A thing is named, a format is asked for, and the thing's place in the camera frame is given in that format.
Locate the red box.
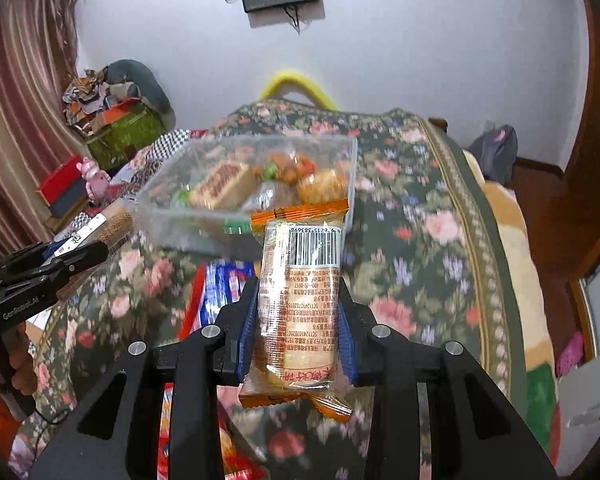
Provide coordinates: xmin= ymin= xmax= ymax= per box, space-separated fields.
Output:
xmin=36 ymin=155 xmax=83 ymax=206

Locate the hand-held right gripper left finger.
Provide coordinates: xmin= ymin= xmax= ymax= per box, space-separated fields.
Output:
xmin=27 ymin=276 xmax=261 ymax=480

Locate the orange fried snack bag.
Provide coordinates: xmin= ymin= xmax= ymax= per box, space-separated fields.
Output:
xmin=267 ymin=150 xmax=316 ymax=186

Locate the white door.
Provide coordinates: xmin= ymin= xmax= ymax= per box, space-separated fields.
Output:
xmin=555 ymin=255 xmax=600 ymax=461

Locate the grey backpack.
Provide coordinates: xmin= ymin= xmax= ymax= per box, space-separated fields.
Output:
xmin=467 ymin=124 xmax=519 ymax=184

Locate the red snack packet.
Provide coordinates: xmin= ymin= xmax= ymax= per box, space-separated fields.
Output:
xmin=157 ymin=382 xmax=266 ymax=480

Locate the striped red curtain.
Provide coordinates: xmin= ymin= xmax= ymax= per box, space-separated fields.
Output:
xmin=0 ymin=0 xmax=81 ymax=261

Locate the blue chip bag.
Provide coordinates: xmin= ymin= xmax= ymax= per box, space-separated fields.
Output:
xmin=177 ymin=260 xmax=258 ymax=341

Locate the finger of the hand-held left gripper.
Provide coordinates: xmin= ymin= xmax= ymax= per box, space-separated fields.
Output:
xmin=0 ymin=241 xmax=110 ymax=294
xmin=0 ymin=241 xmax=68 ymax=274

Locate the orange-edged cracker packet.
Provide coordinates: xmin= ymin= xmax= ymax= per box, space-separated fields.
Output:
xmin=237 ymin=199 xmax=353 ymax=423

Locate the brown cracker packet red label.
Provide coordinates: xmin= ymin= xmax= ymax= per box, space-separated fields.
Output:
xmin=187 ymin=160 xmax=256 ymax=211

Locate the patchwork quilt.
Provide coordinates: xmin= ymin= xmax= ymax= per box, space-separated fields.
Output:
xmin=55 ymin=129 xmax=211 ymax=241

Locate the beige fleece blanket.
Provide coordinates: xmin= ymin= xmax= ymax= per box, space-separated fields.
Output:
xmin=462 ymin=152 xmax=563 ymax=461

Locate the brown packet white label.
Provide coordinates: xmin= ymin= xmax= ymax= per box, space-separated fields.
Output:
xmin=54 ymin=210 xmax=135 ymax=260

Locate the orange cardboard box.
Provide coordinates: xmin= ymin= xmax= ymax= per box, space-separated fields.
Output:
xmin=100 ymin=99 xmax=138 ymax=128

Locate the dark box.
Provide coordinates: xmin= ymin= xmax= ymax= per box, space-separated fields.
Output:
xmin=45 ymin=189 xmax=91 ymax=219

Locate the clear bag of yellow puffs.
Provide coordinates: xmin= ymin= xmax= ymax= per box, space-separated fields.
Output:
xmin=297 ymin=169 xmax=349 ymax=206

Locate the pile of patterned clothes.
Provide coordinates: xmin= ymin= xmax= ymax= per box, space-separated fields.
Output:
xmin=62 ymin=67 xmax=116 ymax=128

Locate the person's left hand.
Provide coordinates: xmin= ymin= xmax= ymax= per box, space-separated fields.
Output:
xmin=0 ymin=322 xmax=40 ymax=396

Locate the clear plastic container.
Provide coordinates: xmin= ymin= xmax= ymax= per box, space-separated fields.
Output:
xmin=130 ymin=132 xmax=359 ymax=257

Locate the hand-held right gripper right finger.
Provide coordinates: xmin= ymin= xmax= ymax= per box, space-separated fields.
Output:
xmin=336 ymin=285 xmax=558 ymax=480

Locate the pink slipper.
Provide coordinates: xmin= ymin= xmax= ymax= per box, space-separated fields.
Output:
xmin=555 ymin=332 xmax=586 ymax=379

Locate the green box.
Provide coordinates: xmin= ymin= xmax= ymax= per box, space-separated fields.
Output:
xmin=85 ymin=107 xmax=166 ymax=171

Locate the pink toy figure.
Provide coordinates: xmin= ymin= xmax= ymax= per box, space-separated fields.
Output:
xmin=80 ymin=156 xmax=114 ymax=204

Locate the yellow tube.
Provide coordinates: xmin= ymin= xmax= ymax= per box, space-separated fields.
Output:
xmin=257 ymin=67 xmax=339 ymax=111

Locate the black hanging cable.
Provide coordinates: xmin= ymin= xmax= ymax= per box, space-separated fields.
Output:
xmin=282 ymin=4 xmax=304 ymax=34

